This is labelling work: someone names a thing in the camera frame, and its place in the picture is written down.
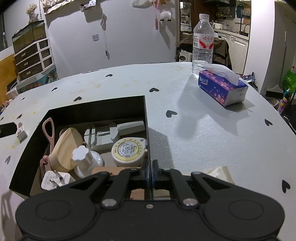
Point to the black cardboard box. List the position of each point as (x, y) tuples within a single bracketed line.
[(79, 116)]

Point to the white plush sheep toy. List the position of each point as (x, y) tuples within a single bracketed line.
[(165, 16)]

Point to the brown draped chair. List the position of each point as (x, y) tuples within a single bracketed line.
[(221, 54)]

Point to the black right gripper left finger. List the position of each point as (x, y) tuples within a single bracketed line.
[(129, 184)]

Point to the pink scissors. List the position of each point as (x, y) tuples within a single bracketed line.
[(45, 161)]

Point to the white drawer cabinet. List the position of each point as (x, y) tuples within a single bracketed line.
[(34, 59)]

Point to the glass terrarium tank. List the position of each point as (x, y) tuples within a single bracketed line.
[(31, 33)]

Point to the white plastic bottle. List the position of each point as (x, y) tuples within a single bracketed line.
[(85, 161)]

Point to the small grey plug block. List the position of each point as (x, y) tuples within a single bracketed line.
[(21, 134)]

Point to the round measuring tape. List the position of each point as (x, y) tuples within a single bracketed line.
[(129, 152)]

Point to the purple tissue pack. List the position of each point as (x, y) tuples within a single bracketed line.
[(222, 84)]

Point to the grey stapler tool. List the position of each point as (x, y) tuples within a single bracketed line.
[(102, 137)]

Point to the crumpled tissue paper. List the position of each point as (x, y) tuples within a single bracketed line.
[(220, 172)]

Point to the clear water bottle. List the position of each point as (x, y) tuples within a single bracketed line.
[(203, 44)]

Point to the green spray bottle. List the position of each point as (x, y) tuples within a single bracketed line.
[(283, 103)]

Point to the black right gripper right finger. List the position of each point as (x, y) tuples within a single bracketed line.
[(173, 181)]

